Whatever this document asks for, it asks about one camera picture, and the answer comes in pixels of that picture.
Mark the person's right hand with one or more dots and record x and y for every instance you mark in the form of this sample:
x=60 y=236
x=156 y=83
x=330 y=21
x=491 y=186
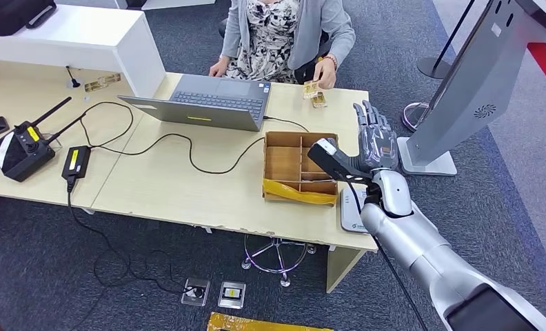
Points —
x=218 y=68

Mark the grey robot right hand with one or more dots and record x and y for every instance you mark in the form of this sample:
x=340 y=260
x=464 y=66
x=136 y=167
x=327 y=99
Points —
x=378 y=148

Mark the person's left hand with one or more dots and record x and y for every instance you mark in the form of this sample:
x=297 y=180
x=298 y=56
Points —
x=325 y=73

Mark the gold patterned ID card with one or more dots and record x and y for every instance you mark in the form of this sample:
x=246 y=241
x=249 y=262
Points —
x=310 y=89

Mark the divided cardboard box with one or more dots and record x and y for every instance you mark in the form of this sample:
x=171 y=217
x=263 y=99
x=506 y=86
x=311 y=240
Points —
x=280 y=164

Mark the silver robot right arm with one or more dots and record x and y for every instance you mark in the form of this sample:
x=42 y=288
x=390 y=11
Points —
x=414 y=233

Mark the person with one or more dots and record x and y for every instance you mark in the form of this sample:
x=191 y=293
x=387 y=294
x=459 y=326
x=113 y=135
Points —
x=309 y=32

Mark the grey card reader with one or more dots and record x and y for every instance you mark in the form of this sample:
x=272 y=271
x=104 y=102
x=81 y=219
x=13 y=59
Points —
x=350 y=214

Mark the grey laptop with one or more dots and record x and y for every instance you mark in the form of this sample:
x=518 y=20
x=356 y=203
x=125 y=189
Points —
x=217 y=98

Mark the chrome stanchion base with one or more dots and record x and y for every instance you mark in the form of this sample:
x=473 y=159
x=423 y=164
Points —
x=410 y=121

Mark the yellow tape strip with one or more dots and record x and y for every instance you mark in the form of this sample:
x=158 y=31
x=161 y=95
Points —
x=295 y=195

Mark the beige desk leg panel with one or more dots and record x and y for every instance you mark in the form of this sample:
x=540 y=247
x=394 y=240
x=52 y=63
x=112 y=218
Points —
x=340 y=269

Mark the white desk shelf riser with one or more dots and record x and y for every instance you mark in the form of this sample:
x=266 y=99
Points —
x=93 y=41

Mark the grey kiosk stand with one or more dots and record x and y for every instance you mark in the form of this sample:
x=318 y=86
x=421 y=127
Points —
x=481 y=68

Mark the small black desk antenna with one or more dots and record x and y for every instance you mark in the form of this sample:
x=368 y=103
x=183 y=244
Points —
x=74 y=83

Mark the chrome stool base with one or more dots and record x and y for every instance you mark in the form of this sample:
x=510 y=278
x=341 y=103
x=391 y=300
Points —
x=276 y=262

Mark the black laptop power adapter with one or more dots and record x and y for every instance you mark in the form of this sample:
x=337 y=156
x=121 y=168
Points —
x=76 y=162

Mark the steel floor socket box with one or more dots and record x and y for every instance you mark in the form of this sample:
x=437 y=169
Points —
x=195 y=291
x=231 y=295

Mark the black remote controller with antennas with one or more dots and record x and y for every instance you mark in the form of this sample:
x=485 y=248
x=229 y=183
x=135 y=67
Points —
x=22 y=155

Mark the yellow taped cardboard sheet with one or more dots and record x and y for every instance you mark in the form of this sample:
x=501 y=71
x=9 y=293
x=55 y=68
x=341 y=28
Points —
x=254 y=324

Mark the black bag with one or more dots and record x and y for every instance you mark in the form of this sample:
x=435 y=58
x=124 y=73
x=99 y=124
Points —
x=7 y=16

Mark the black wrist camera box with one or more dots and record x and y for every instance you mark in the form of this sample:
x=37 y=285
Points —
x=328 y=162

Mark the black stanchion post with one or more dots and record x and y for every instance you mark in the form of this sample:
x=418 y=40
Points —
x=432 y=68

